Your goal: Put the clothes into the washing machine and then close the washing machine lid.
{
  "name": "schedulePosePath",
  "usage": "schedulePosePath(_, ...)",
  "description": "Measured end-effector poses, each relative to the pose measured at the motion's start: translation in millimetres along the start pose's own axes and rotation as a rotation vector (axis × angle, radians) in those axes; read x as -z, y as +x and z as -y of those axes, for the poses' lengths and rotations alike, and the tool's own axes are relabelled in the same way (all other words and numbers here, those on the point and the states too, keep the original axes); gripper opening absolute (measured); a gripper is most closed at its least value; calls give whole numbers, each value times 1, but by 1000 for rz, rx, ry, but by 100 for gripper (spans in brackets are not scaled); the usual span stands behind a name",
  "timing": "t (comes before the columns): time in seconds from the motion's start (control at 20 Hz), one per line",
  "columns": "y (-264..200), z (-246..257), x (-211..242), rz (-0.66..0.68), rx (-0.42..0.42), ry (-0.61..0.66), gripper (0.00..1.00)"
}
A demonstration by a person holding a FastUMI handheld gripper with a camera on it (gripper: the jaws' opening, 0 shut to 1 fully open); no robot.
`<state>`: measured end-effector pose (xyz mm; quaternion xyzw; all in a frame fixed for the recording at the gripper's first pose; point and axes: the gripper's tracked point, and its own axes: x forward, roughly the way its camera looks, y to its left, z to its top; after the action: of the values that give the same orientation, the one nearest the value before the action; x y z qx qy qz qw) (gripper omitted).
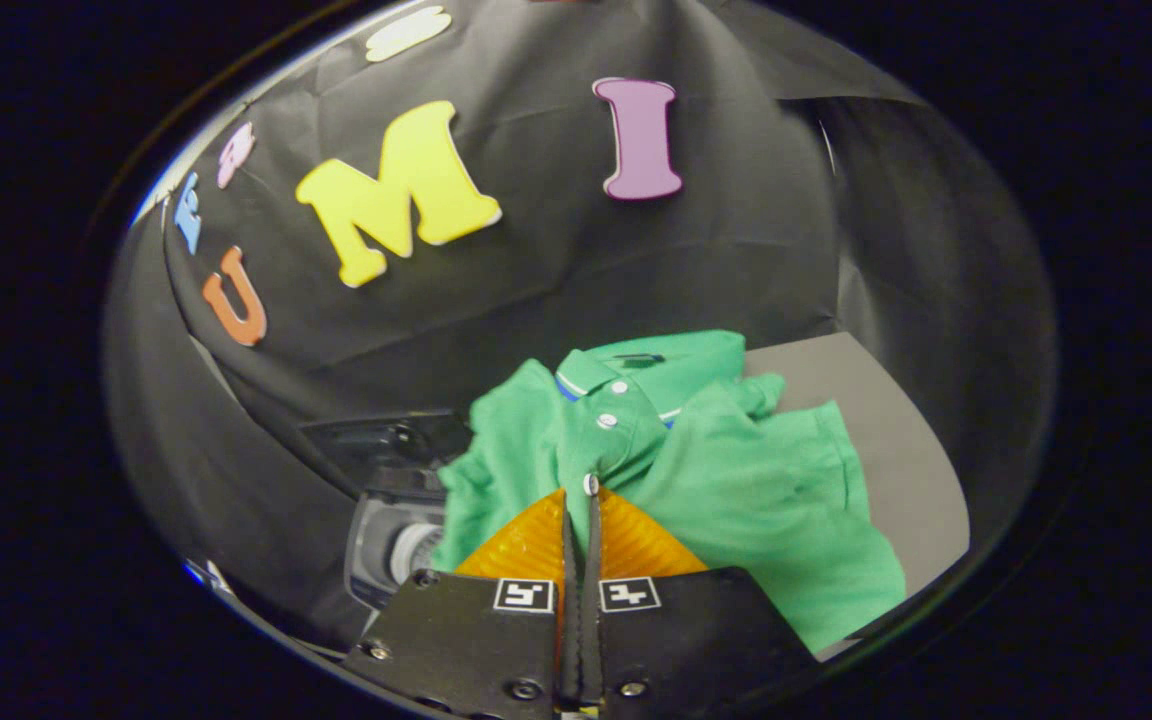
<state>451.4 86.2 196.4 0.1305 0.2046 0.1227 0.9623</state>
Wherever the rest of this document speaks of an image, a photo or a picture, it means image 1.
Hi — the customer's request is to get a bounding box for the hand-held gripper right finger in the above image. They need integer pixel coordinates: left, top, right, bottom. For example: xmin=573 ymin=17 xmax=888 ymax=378
xmin=581 ymin=478 xmax=822 ymax=713

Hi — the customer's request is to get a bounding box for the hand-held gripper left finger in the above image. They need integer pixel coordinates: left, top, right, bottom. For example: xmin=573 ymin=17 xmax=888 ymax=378
xmin=341 ymin=488 xmax=579 ymax=716

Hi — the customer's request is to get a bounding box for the grey washing machine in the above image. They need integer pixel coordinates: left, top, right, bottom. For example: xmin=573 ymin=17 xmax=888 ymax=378
xmin=344 ymin=470 xmax=452 ymax=611

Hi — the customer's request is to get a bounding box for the green polo shirt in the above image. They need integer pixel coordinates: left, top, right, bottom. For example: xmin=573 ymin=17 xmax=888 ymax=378
xmin=431 ymin=330 xmax=907 ymax=656

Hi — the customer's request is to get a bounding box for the beige cabinet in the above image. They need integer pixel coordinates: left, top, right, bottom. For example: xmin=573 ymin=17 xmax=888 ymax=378
xmin=744 ymin=332 xmax=972 ymax=661

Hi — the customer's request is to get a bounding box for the black backdrop cloth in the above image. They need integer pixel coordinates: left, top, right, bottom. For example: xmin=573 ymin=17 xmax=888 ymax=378
xmin=104 ymin=0 xmax=1057 ymax=651

